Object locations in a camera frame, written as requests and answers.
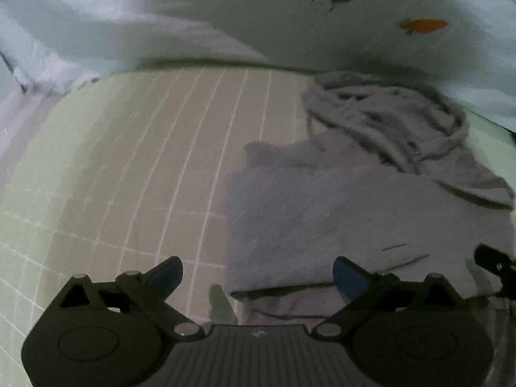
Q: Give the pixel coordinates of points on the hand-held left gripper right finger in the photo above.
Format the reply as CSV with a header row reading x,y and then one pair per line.
x,y
350,280

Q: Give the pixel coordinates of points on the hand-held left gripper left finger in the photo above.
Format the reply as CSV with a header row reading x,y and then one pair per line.
x,y
167,275

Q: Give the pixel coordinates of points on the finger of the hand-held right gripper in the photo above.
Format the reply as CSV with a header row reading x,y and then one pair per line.
x,y
500,266

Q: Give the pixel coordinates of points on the grey hoodie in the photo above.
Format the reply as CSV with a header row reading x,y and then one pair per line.
x,y
322,209

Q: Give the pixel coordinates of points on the green grid cutting mat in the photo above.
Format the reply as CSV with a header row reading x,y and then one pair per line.
x,y
121,169

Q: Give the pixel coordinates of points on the pale lavender cloth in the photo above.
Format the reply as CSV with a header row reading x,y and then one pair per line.
x,y
24,121

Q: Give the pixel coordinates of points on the white printed blanket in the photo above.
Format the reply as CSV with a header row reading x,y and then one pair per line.
x,y
282,28

